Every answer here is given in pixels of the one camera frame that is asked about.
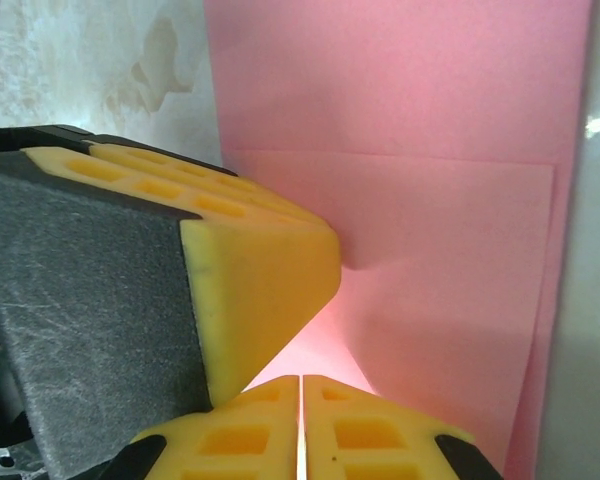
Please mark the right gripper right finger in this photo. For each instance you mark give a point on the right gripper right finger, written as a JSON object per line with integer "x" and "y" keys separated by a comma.
{"x": 365, "y": 435}

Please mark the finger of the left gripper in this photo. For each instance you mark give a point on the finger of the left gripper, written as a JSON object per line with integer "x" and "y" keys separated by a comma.
{"x": 130, "y": 280}

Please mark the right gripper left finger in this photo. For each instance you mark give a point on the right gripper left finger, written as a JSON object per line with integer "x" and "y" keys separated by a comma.
{"x": 250, "y": 435}

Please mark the pink paper sheet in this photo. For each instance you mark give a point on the pink paper sheet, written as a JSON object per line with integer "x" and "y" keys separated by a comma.
{"x": 405, "y": 100}

